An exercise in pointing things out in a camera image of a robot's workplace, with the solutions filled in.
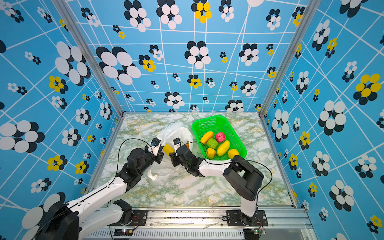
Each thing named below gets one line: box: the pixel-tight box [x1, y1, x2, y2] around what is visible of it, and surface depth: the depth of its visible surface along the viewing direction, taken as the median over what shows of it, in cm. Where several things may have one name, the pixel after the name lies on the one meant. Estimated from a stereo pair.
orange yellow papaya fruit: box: [200, 131, 213, 145], surface depth 102 cm
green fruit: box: [206, 138, 219, 150], surface depth 97 cm
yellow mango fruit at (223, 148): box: [216, 140, 230, 157], surface depth 96 cm
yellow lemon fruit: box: [228, 148, 240, 160], surface depth 93 cm
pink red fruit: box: [215, 132, 226, 143], surface depth 101 cm
